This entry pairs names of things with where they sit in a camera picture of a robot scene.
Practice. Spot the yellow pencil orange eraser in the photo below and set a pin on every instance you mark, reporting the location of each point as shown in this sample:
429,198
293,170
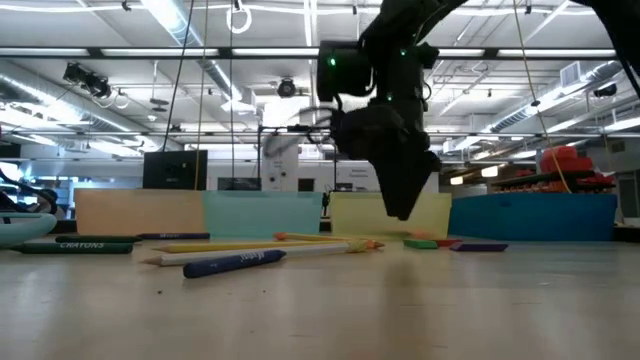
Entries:
310,236

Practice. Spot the teal translucent plastic bin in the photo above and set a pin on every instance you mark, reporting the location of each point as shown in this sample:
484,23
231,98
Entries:
262,214

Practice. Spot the white pencil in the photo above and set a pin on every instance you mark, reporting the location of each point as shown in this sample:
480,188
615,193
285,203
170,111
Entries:
250,253

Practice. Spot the blue crayon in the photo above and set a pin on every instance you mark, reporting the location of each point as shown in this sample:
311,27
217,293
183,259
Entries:
230,264

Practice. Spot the dark green crayon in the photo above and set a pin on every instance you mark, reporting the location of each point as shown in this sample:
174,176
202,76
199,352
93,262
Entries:
100,239

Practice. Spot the black rig frame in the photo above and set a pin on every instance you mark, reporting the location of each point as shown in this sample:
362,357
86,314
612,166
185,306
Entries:
297,128

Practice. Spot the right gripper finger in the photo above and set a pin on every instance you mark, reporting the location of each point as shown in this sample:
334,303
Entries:
392,185
417,175

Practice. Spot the black monitor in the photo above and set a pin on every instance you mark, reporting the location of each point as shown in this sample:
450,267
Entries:
172,170

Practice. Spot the blue plastic bin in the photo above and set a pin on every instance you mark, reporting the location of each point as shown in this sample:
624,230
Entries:
532,217

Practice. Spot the green crayon white print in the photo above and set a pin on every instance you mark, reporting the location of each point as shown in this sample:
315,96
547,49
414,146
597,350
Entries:
75,248

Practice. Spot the person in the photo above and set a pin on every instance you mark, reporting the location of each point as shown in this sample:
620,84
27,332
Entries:
49,195

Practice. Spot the yellow translucent plastic bin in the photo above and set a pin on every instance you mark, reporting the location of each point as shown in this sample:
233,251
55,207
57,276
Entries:
355,215

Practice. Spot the purple eraser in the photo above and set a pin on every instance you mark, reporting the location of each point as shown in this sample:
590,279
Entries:
477,247

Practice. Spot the dark thin pen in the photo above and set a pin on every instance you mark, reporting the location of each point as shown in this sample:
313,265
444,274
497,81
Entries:
175,236

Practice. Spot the red eraser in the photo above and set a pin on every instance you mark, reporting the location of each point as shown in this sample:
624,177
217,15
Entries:
450,242

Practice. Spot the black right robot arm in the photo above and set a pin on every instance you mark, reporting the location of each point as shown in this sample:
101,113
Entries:
395,25

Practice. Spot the red parts bins rack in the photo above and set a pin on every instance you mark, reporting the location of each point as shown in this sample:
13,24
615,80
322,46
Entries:
565,160

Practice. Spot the green eraser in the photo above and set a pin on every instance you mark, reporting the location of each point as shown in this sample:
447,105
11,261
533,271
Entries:
420,244

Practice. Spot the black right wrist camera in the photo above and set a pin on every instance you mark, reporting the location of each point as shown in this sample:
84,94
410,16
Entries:
345,70

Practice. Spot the overhead light bar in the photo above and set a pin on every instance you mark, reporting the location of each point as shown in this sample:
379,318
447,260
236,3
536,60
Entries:
225,52

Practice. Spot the orange translucent plastic bin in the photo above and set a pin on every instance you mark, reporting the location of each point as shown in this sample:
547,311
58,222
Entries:
140,212

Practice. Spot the round black hanging camera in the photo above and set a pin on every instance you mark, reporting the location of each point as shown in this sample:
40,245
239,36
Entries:
286,88

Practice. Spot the white column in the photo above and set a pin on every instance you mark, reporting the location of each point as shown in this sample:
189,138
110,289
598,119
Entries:
280,170

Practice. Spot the black low box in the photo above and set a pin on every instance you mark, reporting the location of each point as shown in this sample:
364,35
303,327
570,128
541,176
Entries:
240,184

